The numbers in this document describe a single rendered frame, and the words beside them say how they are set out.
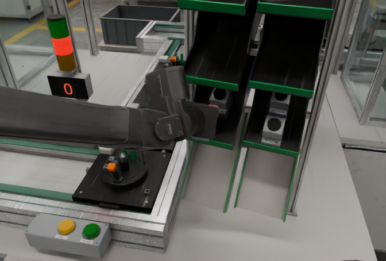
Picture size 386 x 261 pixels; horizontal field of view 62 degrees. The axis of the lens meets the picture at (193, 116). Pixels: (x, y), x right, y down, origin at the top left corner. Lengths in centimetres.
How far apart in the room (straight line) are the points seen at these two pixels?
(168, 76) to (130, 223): 50
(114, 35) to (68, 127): 256
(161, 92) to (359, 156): 117
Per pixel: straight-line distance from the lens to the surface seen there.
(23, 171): 126
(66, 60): 102
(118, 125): 45
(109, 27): 295
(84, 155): 121
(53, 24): 99
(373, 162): 161
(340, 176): 129
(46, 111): 41
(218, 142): 77
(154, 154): 110
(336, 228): 112
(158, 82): 54
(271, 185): 91
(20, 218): 110
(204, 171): 92
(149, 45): 211
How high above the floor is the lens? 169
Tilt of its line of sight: 34 degrees down
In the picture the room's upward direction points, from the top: straight up
